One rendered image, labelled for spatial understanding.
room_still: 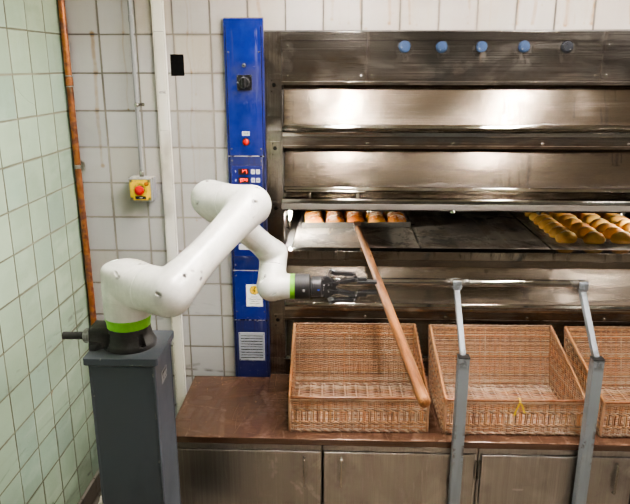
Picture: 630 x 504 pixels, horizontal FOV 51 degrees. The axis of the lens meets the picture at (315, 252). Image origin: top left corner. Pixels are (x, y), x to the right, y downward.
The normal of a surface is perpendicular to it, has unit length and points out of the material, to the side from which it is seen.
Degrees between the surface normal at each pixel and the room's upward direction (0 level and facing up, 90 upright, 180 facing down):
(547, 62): 90
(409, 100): 70
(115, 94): 90
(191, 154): 90
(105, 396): 90
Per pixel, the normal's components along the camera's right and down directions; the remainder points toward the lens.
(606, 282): -0.04, -0.07
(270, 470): -0.04, 0.27
